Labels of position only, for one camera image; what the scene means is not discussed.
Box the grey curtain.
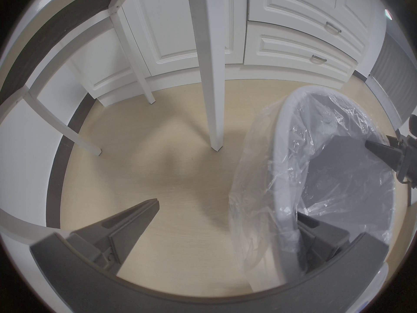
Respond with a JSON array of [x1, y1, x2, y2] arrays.
[[365, 31, 417, 126]]

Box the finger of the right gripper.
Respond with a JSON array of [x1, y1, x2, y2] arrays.
[[364, 140, 403, 173]]

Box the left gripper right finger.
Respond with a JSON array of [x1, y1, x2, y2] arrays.
[[294, 211, 352, 274]]

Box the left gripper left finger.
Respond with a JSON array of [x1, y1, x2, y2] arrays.
[[66, 198, 161, 270]]

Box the clear plastic bag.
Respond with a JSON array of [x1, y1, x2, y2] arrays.
[[228, 85, 396, 288]]

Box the white chair grey cushions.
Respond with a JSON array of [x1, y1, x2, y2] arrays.
[[0, 0, 225, 240]]

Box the white wardrobe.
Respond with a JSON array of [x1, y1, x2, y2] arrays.
[[70, 0, 388, 107]]

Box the white trash bin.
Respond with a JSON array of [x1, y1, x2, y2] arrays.
[[274, 85, 396, 286]]

